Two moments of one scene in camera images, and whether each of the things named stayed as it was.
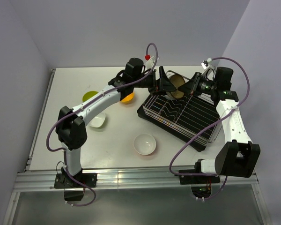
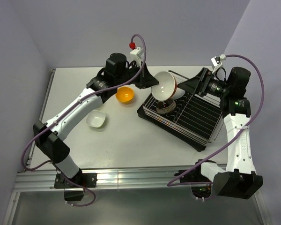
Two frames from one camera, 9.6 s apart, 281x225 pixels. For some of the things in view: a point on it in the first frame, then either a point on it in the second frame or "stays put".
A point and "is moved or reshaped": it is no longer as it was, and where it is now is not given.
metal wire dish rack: x=193 y=114 stays put
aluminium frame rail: x=126 y=178 stays put
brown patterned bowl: x=177 y=80 → x=163 y=107
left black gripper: x=164 y=83 → x=146 y=79
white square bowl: x=98 y=122 stays put
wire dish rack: x=188 y=117 stays put
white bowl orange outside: x=144 y=144 is moved or reshaped
